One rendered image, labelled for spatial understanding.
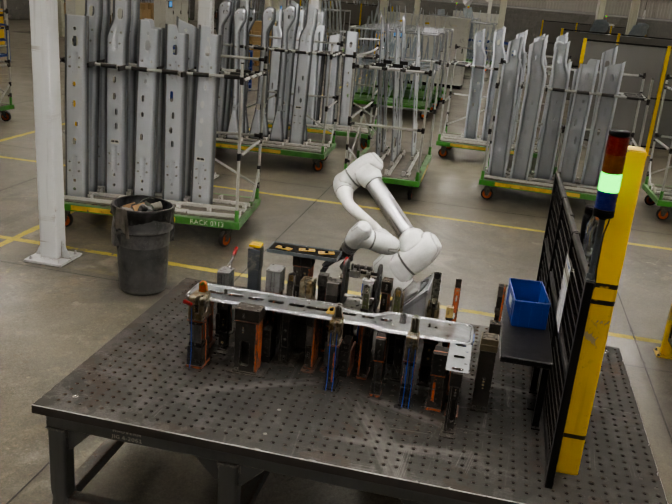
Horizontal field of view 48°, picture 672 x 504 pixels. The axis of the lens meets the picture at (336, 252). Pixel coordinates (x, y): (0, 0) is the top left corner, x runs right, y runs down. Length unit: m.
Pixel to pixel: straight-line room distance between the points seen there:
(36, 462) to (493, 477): 2.39
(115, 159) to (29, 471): 4.33
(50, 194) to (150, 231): 1.18
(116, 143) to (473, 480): 5.73
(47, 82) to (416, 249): 3.70
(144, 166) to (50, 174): 1.32
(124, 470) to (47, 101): 3.50
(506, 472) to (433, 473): 0.30
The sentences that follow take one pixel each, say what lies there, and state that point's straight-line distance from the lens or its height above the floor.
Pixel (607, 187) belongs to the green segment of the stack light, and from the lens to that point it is 2.69.
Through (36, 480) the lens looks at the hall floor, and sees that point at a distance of 4.25.
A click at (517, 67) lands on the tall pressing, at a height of 1.71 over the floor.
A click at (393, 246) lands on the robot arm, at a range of 4.02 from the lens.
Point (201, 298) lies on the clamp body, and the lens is 3.54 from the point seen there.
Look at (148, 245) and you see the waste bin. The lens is 6.14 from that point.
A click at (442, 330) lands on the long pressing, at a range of 3.56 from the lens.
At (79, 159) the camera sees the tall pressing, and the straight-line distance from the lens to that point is 7.88.
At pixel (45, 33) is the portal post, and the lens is 6.69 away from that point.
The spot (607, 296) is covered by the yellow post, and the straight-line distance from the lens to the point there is 2.95.
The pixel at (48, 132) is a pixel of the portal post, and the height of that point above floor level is 1.14.
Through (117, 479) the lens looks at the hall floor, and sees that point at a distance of 4.19.
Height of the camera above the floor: 2.43
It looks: 19 degrees down
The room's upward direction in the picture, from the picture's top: 5 degrees clockwise
